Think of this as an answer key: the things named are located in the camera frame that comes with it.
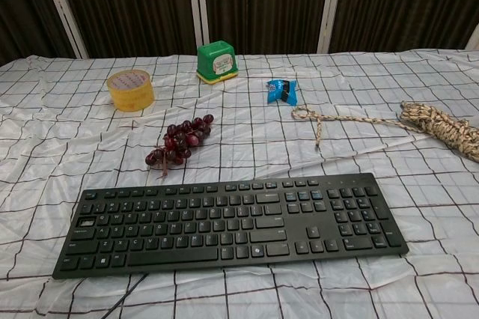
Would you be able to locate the black computer keyboard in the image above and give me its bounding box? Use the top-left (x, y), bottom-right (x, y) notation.
top-left (52, 172), bottom-right (410, 280)

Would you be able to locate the bunch of red grapes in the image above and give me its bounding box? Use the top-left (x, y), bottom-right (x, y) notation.
top-left (144, 114), bottom-right (215, 180)

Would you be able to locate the blue snack packet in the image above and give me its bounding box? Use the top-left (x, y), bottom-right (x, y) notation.
top-left (266, 79), bottom-right (299, 106)

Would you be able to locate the green toothpick dispenser box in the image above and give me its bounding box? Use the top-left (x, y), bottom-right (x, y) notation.
top-left (196, 43), bottom-right (239, 85)

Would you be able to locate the yellow packing tape roll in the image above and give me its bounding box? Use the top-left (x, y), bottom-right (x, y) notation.
top-left (106, 69), bottom-right (156, 112)

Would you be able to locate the white checked tablecloth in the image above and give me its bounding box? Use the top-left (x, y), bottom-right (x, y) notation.
top-left (0, 47), bottom-right (479, 319)

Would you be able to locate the white folding screen frame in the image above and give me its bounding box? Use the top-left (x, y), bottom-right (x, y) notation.
top-left (36, 0), bottom-right (479, 60)

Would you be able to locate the thin black cable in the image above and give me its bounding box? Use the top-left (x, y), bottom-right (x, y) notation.
top-left (103, 273), bottom-right (147, 319)

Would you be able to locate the beige braided rope bundle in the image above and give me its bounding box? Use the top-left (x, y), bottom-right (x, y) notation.
top-left (291, 100), bottom-right (479, 163)

